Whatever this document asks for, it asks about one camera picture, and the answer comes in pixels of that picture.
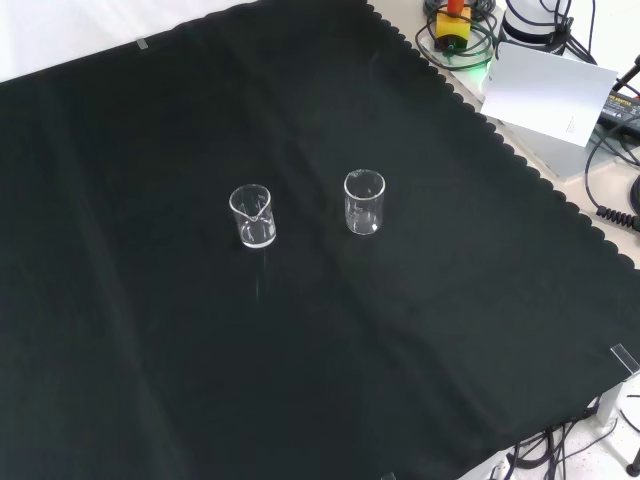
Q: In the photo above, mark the clear glass beaker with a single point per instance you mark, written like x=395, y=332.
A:
x=364, y=220
x=260, y=235

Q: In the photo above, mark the black bench cloth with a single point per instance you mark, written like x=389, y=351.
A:
x=200, y=350

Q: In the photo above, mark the yellow stop button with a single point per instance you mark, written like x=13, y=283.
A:
x=452, y=27

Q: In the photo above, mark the clear tape strip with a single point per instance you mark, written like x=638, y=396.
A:
x=142, y=44
x=626, y=357

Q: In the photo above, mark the black power adapter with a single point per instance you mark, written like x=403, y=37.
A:
x=622, y=107

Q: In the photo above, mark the grey metal base plate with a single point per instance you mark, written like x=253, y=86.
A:
x=555, y=155

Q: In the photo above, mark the white table bracket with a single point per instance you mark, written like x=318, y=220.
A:
x=607, y=405

